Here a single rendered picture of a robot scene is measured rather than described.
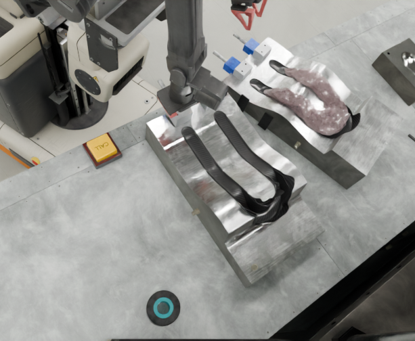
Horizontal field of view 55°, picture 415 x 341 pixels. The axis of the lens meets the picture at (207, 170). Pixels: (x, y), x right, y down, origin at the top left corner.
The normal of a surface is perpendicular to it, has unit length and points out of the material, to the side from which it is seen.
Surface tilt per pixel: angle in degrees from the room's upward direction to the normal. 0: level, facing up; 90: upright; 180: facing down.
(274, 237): 0
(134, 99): 0
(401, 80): 90
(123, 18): 0
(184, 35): 98
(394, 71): 90
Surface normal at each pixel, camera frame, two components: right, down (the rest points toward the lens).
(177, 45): -0.49, 0.73
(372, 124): 0.18, -0.40
